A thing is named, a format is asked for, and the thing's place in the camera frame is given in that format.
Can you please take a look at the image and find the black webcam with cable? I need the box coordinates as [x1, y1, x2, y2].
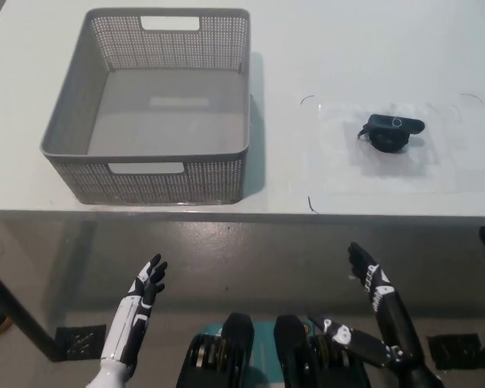
[357, 113, 425, 154]

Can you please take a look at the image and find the grey perforated plastic basket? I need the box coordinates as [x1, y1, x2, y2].
[39, 7, 252, 205]

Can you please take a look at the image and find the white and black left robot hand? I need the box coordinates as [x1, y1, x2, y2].
[99, 253, 168, 364]

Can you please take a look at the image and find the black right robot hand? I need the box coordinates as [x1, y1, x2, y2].
[306, 241, 424, 369]

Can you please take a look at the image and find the black floor foot plate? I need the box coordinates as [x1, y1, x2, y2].
[55, 323, 107, 360]
[427, 333, 483, 369]

